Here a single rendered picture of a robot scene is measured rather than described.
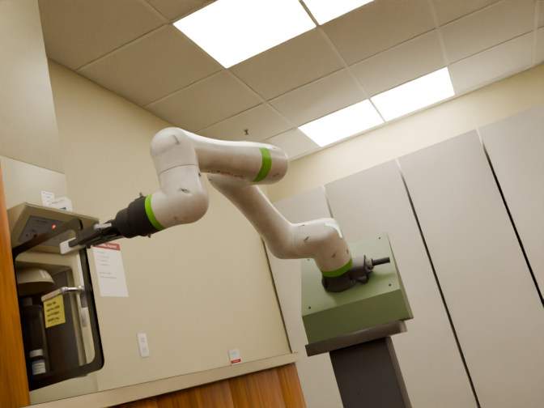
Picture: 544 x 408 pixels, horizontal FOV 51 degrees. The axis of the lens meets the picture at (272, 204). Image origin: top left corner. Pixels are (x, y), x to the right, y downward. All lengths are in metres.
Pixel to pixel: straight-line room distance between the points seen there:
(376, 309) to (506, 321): 2.40
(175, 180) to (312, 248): 0.78
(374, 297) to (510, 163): 2.61
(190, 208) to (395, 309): 0.92
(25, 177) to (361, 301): 1.18
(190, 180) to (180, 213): 0.08
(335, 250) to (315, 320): 0.26
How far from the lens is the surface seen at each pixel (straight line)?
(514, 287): 4.33
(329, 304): 2.04
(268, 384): 2.43
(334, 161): 5.14
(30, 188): 2.00
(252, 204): 1.88
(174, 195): 1.32
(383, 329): 1.94
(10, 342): 1.66
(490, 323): 4.33
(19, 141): 2.05
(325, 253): 1.98
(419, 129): 5.04
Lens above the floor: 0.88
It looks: 16 degrees up
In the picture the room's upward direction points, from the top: 15 degrees counter-clockwise
